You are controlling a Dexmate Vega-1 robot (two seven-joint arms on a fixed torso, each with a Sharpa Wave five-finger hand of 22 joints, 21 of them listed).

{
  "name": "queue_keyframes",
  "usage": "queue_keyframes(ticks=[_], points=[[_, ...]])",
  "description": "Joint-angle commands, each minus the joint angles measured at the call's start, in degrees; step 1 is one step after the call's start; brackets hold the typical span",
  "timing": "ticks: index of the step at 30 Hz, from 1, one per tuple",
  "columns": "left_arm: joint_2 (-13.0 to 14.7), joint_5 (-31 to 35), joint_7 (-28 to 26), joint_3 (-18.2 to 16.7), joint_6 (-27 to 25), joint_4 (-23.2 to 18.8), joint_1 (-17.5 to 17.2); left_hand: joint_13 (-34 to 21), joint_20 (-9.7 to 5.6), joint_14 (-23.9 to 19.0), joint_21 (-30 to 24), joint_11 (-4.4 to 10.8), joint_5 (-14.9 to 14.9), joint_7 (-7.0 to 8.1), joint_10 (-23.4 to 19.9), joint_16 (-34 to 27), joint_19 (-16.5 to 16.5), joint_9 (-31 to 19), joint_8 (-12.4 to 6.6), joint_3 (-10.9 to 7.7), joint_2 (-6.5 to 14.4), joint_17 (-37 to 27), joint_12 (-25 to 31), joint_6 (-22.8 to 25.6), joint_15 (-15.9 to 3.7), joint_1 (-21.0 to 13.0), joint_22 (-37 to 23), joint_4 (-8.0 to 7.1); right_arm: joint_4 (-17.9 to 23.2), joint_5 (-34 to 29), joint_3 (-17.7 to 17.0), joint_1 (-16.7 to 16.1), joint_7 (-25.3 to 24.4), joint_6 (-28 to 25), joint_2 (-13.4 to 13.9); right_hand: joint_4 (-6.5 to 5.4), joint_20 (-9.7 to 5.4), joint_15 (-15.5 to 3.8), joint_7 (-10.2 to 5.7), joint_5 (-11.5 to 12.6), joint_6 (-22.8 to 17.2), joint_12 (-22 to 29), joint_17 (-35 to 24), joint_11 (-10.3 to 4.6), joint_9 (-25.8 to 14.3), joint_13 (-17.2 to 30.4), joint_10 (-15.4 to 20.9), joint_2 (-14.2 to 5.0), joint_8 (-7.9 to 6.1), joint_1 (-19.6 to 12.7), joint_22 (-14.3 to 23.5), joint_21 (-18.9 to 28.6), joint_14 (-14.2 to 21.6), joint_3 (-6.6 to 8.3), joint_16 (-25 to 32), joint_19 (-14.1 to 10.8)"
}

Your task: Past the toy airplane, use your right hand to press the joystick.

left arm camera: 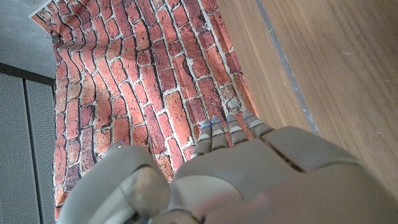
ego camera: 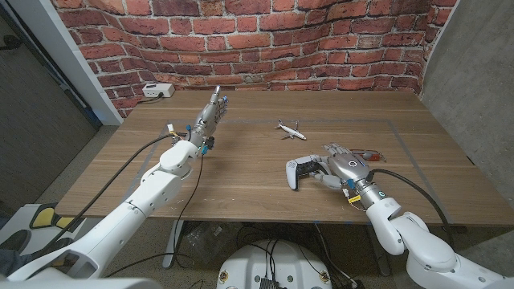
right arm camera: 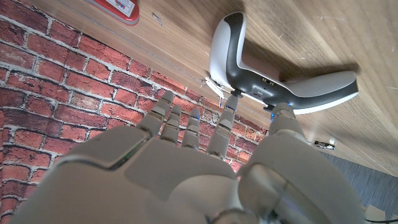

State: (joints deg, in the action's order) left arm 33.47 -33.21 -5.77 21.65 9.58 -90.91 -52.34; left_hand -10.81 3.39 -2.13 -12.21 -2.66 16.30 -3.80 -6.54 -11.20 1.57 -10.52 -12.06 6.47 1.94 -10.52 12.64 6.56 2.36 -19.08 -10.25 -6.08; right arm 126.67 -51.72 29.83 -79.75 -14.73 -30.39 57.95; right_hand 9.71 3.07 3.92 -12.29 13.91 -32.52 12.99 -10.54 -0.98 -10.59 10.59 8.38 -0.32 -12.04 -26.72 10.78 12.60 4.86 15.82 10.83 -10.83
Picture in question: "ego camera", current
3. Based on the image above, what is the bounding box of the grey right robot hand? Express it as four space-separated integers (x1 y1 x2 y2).
311 143 390 210

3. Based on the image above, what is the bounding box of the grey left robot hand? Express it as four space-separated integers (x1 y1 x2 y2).
187 84 229 150

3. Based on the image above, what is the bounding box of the white game controller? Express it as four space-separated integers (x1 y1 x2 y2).
285 154 332 191

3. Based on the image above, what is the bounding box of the white robot shoulder cover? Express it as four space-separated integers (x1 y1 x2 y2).
0 278 164 289

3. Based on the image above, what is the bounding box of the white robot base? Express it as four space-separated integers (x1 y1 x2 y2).
216 239 333 289

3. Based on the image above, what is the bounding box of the small red toy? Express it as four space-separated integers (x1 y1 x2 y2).
351 149 386 163

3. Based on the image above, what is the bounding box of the white toy airplane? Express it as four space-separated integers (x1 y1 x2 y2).
274 118 308 141

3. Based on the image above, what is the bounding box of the white power outlet box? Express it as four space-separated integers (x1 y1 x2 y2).
141 83 176 99

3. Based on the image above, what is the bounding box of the grey table leg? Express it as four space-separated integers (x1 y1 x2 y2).
365 224 393 277

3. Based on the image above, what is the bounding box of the red brick printed backdrop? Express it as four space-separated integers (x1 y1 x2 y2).
50 0 459 120

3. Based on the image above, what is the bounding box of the clear plastic bag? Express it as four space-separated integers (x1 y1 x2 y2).
185 221 242 264

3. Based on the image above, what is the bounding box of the white table leg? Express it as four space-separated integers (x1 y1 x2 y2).
162 219 185 269

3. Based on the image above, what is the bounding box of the dark grey door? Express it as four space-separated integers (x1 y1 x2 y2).
0 7 101 210

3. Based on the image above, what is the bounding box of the yellow black foot pedal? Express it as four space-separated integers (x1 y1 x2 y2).
30 205 77 230

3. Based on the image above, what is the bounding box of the white floor platform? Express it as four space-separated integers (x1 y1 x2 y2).
0 202 96 258

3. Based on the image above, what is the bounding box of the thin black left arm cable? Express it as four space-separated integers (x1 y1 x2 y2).
104 154 206 279

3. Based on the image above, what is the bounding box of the black outlet box cable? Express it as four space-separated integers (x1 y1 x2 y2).
138 92 164 104

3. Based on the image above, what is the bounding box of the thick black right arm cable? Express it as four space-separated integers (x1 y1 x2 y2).
369 168 457 250

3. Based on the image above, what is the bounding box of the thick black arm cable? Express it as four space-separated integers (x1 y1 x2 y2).
42 133 180 252
369 168 457 250

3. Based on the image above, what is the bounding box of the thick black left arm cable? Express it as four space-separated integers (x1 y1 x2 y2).
42 133 180 252

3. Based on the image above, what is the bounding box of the white door frame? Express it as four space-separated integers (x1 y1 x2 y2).
6 0 124 126

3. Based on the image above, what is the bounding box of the black door handle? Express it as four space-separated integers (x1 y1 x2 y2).
0 35 23 51

